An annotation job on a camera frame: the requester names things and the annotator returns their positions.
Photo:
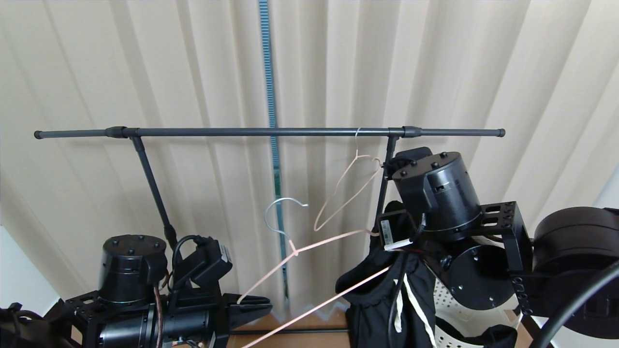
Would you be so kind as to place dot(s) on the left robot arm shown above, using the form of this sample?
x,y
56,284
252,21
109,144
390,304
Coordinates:
x,y
130,270

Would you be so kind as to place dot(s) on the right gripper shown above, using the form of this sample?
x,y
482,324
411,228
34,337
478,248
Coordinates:
x,y
478,280

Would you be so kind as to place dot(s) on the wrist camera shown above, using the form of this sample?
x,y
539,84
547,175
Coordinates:
x,y
213,263
413,155

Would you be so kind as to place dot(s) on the white laundry basket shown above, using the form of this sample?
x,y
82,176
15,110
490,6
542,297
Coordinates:
x,y
459,333

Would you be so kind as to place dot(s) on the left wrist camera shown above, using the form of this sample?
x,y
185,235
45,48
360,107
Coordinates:
x,y
213,263

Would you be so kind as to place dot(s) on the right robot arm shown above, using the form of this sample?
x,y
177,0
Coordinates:
x,y
449,198

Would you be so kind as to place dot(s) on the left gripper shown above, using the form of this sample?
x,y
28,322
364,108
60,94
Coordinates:
x,y
184,328

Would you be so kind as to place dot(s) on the beige curtain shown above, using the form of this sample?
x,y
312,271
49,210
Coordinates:
x,y
96,58

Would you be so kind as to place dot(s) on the pink clothes hanger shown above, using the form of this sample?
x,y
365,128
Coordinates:
x,y
292,250
358,155

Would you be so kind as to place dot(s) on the black clothes rack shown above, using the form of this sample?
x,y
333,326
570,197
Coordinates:
x,y
242,131

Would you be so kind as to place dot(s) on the black shorts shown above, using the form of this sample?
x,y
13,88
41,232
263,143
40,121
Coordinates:
x,y
372,309

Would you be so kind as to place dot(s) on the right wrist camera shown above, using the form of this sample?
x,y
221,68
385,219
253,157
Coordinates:
x,y
413,155

